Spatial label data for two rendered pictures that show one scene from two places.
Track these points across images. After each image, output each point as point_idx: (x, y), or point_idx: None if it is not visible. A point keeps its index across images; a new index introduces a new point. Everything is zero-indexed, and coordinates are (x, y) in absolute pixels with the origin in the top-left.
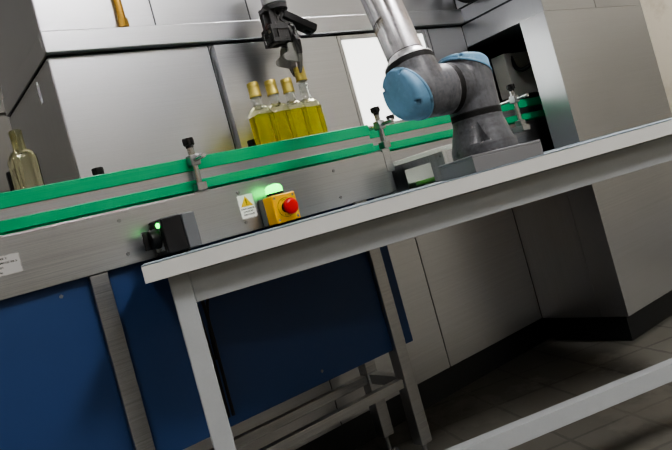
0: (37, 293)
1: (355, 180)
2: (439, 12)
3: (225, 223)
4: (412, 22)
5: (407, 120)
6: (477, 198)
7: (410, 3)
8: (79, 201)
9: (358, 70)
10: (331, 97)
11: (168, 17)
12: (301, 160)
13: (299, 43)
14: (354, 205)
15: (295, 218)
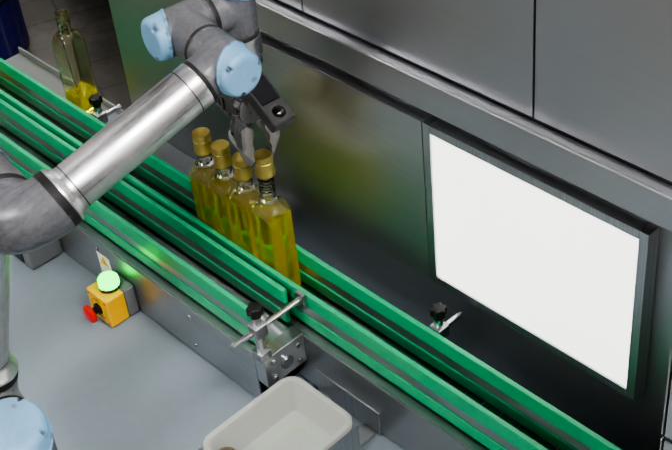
0: None
1: (214, 348)
2: None
3: (88, 261)
4: (627, 202)
5: None
6: None
7: (665, 159)
8: (3, 151)
9: (452, 198)
10: (388, 200)
11: None
12: (166, 274)
13: (234, 138)
14: (78, 383)
15: (107, 323)
